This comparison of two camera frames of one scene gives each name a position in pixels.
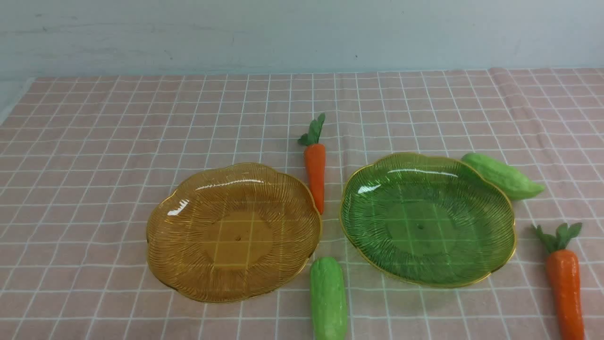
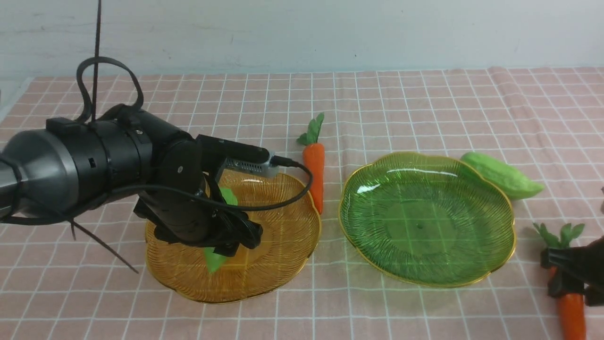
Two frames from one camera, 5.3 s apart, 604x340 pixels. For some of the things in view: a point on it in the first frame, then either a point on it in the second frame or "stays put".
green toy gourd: x=515 y=185 stays put
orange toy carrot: x=563 y=272 stays put
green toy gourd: x=328 y=300 -> x=214 y=261
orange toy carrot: x=315 y=157 stays put
